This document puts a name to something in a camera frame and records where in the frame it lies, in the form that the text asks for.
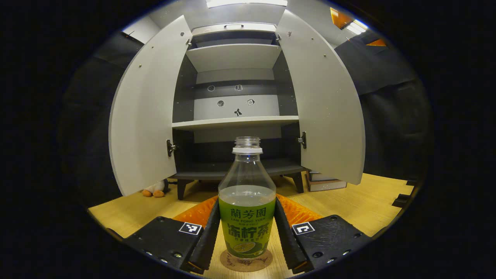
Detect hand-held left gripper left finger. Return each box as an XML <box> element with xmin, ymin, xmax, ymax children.
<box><xmin>123</xmin><ymin>196</ymin><xmax>221</xmax><ymax>275</ymax></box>

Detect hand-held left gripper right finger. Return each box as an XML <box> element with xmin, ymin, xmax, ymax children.
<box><xmin>273</xmin><ymin>194</ymin><xmax>372</xmax><ymax>274</ymax></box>

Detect round brown coaster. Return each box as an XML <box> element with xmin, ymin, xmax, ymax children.
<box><xmin>220</xmin><ymin>248</ymin><xmax>274</xmax><ymax>272</ymax></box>

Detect green label drink bottle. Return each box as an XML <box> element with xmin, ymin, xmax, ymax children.
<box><xmin>218</xmin><ymin>136</ymin><xmax>277</xmax><ymax>259</ymax></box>

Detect grey cabinet door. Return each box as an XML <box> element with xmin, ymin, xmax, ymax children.
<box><xmin>108</xmin><ymin>15</ymin><xmax>193</xmax><ymax>196</ymax></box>
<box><xmin>274</xmin><ymin>9</ymin><xmax>365</xmax><ymax>185</ymax></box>

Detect grey cabinet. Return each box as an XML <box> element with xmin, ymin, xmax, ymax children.
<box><xmin>170</xmin><ymin>22</ymin><xmax>308</xmax><ymax>200</ymax></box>

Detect grey cabinet drawer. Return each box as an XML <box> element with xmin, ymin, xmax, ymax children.
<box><xmin>191</xmin><ymin>22</ymin><xmax>277</xmax><ymax>37</ymax></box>

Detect black backdrop cloth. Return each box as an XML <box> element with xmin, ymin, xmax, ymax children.
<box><xmin>334</xmin><ymin>29</ymin><xmax>432</xmax><ymax>183</ymax></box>
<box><xmin>58</xmin><ymin>31</ymin><xmax>144</xmax><ymax>210</ymax></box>

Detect plush toy with orange feet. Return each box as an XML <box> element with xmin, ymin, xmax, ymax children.
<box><xmin>141</xmin><ymin>179</ymin><xmax>170</xmax><ymax>198</ymax></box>

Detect pile of books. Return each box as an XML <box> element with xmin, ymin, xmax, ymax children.
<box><xmin>306</xmin><ymin>170</ymin><xmax>347</xmax><ymax>192</ymax></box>

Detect small ceiling light panel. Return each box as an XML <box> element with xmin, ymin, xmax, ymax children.
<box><xmin>346</xmin><ymin>19</ymin><xmax>369</xmax><ymax>35</ymax></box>

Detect long ceiling light panel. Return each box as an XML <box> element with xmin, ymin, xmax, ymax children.
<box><xmin>205</xmin><ymin>0</ymin><xmax>288</xmax><ymax>8</ymax></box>

